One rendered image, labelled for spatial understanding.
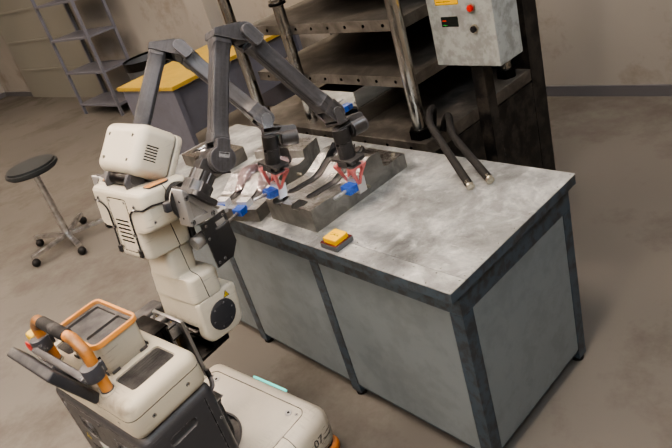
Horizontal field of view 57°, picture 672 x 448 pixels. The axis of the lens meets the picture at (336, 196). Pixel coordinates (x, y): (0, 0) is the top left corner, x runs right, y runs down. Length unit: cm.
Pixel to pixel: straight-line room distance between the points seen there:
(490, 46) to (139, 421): 174
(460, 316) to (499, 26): 112
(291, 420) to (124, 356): 67
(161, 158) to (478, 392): 119
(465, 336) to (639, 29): 316
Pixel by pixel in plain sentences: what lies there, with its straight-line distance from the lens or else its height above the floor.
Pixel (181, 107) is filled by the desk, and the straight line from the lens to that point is 499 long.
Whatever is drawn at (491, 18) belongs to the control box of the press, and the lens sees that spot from 243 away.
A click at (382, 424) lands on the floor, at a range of 254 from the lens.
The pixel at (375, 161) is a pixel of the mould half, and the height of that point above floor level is 90.
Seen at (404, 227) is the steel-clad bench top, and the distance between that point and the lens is 206.
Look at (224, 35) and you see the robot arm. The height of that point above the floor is 154.
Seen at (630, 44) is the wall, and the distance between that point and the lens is 471.
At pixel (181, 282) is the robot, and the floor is 89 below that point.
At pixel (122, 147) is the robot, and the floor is 134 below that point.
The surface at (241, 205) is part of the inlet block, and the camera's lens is 239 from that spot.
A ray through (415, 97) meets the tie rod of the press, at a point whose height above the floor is 97.
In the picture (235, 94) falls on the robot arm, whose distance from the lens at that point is 220.
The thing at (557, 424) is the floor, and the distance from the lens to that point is 244.
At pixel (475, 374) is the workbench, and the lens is 200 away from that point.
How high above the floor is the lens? 185
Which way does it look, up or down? 26 degrees down
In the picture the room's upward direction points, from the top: 17 degrees counter-clockwise
